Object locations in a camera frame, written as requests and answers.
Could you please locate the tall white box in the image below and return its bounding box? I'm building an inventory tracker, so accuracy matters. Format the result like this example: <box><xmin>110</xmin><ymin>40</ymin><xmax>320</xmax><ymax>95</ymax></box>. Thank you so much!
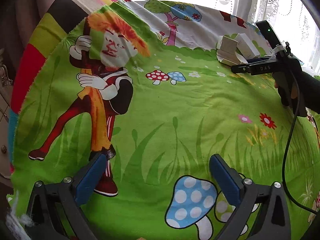
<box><xmin>235</xmin><ymin>33</ymin><xmax>260</xmax><ymax>60</ymax></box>

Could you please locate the brown curtain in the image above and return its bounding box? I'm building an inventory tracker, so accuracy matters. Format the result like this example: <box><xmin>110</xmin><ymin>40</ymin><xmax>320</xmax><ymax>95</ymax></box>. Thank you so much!
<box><xmin>0</xmin><ymin>0</ymin><xmax>61</xmax><ymax>63</ymax></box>

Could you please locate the right hand black glove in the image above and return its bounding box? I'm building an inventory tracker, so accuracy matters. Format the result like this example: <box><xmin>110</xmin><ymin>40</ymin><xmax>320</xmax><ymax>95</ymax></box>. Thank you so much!
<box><xmin>272</xmin><ymin>59</ymin><xmax>319</xmax><ymax>117</ymax></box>

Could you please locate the black cable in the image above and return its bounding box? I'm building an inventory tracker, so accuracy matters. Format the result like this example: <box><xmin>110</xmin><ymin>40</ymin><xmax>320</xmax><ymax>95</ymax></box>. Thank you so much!
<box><xmin>281</xmin><ymin>69</ymin><xmax>318</xmax><ymax>215</ymax></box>

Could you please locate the cream carved cabinet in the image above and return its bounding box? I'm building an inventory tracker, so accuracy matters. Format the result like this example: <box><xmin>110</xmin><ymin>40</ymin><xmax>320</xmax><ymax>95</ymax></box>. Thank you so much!
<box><xmin>1</xmin><ymin>48</ymin><xmax>12</xmax><ymax>180</ymax></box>

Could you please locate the white open flap box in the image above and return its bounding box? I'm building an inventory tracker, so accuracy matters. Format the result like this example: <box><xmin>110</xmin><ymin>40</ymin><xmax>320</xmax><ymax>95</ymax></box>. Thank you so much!
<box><xmin>216</xmin><ymin>36</ymin><xmax>247</xmax><ymax>66</ymax></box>

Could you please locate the green cartoon tablecloth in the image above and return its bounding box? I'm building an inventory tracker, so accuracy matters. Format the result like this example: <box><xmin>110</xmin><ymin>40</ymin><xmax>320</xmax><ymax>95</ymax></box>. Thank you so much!
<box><xmin>9</xmin><ymin>0</ymin><xmax>319</xmax><ymax>239</ymax></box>

